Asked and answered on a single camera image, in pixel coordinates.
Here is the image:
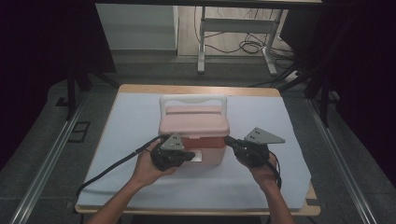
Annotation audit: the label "white power strip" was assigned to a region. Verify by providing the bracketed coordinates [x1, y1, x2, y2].
[284, 69, 303, 83]

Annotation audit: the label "white metal desk frame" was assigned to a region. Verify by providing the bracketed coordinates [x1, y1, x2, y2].
[197, 6, 278, 77]

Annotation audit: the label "white table mat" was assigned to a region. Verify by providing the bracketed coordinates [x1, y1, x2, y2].
[77, 91, 312, 210]

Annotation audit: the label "wooden table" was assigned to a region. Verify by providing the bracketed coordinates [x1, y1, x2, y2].
[74, 83, 321, 217]

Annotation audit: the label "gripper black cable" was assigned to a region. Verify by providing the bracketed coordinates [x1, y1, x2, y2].
[77, 133, 171, 198]
[264, 149, 283, 190]

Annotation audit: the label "dark curtain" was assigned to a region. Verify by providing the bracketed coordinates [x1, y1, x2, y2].
[0, 0, 117, 171]
[311, 0, 396, 188]

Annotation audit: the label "white cabinet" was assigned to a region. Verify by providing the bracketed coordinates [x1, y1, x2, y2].
[95, 3, 179, 51]

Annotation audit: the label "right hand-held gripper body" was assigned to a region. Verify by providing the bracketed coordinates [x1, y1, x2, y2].
[234, 127, 287, 169]

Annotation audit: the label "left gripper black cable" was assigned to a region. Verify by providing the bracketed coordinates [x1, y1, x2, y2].
[77, 133, 171, 198]

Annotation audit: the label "black floor cables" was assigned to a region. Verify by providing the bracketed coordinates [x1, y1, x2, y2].
[193, 6, 297, 61]

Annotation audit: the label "person's left hand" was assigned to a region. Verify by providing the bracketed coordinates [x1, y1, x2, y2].
[133, 139, 177, 188]

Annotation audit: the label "black floor socket frame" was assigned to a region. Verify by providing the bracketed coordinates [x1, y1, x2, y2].
[67, 120, 92, 144]

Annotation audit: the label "pink storage box white handle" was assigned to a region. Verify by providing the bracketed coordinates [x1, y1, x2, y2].
[158, 93, 231, 167]

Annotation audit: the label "person's right hand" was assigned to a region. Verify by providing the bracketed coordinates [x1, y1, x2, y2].
[237, 155, 278, 189]

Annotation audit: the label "black metal stand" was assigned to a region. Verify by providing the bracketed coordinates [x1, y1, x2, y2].
[64, 59, 120, 121]
[276, 12, 359, 129]

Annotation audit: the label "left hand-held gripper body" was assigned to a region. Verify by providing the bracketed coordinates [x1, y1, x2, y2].
[150, 133, 189, 173]

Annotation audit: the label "aluminium floor rail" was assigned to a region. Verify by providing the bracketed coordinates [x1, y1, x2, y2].
[306, 97, 378, 224]
[8, 92, 90, 224]

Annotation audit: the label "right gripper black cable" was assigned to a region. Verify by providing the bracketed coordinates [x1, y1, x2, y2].
[264, 149, 283, 190]

